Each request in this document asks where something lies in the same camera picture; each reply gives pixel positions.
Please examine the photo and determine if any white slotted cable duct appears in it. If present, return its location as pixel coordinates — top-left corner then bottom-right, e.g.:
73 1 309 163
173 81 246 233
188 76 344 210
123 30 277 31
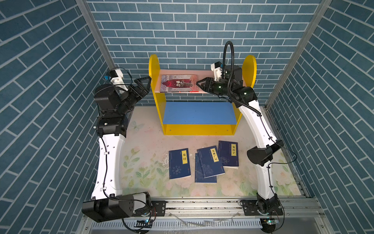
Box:
91 218 263 231

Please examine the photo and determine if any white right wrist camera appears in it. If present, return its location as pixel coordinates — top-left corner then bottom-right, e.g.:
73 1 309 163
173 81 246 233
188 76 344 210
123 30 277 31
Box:
210 61 223 82

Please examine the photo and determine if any yellow pink blue bookshelf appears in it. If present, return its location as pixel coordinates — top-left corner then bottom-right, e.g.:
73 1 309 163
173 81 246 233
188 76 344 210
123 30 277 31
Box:
149 55 243 136

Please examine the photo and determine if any red illustrated cover book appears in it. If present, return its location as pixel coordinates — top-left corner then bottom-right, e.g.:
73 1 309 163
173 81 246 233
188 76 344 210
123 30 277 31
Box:
160 75 199 93

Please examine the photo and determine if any green circuit board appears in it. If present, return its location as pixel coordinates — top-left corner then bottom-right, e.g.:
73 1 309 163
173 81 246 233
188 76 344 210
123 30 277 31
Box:
260 219 276 234
134 219 153 229

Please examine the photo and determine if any left green circuit board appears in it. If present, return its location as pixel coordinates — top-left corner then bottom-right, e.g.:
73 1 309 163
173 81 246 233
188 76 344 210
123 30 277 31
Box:
134 219 153 229

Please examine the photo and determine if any navy book far left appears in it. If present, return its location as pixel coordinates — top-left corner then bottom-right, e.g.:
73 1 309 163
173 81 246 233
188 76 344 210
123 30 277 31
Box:
168 148 191 179

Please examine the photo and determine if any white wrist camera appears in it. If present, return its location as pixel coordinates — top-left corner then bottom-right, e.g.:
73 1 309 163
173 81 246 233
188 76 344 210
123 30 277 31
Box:
210 61 223 82
104 68 125 86

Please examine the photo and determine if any navy book bottom centre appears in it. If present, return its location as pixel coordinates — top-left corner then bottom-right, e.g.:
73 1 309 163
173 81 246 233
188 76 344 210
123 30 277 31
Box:
195 153 217 183

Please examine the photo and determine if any floral table mat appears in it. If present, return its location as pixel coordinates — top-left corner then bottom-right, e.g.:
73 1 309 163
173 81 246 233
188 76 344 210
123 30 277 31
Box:
116 106 302 198

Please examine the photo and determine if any black corrugated right cable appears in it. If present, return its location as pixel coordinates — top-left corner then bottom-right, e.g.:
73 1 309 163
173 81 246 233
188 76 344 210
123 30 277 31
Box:
221 40 263 116

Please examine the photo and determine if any navy book right side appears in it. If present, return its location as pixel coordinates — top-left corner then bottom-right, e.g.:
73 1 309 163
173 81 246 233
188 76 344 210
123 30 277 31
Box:
218 140 239 169

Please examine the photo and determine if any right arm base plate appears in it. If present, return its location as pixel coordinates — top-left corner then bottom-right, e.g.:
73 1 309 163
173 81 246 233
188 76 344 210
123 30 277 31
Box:
239 199 284 216

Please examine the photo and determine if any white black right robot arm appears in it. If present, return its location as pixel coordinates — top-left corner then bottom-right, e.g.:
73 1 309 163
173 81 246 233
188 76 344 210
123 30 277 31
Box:
196 62 284 215

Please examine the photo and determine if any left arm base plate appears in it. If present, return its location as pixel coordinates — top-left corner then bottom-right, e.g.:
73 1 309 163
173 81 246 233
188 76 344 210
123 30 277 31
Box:
134 200 167 217

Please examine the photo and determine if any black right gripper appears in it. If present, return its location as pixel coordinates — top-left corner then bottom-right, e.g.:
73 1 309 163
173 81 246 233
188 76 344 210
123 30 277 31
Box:
196 79 232 100

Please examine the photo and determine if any navy book yellow label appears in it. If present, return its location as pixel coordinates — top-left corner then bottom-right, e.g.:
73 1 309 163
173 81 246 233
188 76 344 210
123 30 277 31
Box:
197 146 225 178

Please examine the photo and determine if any aluminium front rail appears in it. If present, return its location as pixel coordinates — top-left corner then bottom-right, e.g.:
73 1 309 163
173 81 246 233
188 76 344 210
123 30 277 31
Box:
83 197 325 220

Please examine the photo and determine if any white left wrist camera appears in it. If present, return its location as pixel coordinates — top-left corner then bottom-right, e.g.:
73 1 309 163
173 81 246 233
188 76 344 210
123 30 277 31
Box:
104 68 125 86

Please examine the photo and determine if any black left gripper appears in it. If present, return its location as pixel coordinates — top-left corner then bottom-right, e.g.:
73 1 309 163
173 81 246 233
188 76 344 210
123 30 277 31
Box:
115 77 151 117

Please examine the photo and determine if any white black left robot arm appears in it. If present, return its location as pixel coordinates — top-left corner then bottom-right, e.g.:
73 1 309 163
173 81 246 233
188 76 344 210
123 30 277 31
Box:
82 76 152 223

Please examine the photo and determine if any right green circuit board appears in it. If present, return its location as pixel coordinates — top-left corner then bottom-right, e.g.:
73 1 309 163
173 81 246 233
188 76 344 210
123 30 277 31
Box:
260 219 276 234

